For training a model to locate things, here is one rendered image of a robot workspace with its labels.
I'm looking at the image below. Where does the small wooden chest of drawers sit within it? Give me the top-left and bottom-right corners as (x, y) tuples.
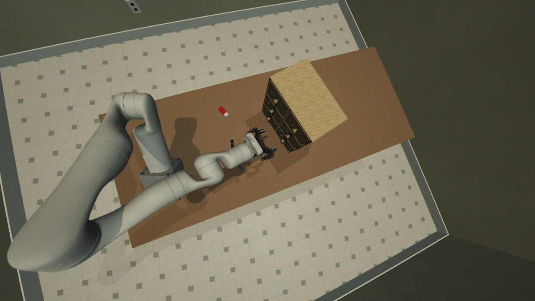
(262, 58), (348, 152)

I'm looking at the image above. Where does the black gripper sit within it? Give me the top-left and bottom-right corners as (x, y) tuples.
(247, 127), (277, 161)

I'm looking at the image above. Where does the brown wooden drawer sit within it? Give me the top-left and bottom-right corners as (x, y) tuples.
(267, 81), (290, 117)
(263, 105), (278, 130)
(276, 128), (293, 151)
(265, 94), (283, 125)
(285, 112), (310, 145)
(280, 121), (300, 148)

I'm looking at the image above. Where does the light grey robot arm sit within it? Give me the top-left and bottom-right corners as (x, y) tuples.
(7, 92), (263, 272)

